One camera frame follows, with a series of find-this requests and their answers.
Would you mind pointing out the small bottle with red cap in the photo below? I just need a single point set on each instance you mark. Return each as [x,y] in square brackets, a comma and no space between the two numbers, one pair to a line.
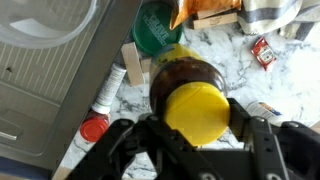
[95,128]

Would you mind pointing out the wooden block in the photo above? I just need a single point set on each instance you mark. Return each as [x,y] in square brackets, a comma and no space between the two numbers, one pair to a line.
[132,63]
[61,174]
[145,65]
[215,21]

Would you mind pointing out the orange snack bag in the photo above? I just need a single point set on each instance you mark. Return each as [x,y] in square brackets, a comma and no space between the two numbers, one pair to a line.
[200,6]

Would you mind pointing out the green round lid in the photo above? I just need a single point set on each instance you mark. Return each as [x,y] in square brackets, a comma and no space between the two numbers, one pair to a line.
[155,30]

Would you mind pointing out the red ketchup packet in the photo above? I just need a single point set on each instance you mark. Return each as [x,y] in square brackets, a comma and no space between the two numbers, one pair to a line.
[263,53]

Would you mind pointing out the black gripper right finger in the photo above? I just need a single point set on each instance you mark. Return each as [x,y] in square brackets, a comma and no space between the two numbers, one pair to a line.
[263,146]

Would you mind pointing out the blue cardboard box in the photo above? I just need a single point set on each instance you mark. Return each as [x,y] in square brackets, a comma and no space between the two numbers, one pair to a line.
[90,93]

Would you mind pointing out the brown bottle with yellow lid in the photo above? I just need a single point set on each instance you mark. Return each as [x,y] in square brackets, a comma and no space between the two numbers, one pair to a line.
[196,113]

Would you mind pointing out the striped grey white towel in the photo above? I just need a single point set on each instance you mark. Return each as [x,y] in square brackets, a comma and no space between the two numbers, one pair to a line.
[270,15]

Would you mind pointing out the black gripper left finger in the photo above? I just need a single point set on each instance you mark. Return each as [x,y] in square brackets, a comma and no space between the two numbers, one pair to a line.
[166,143]

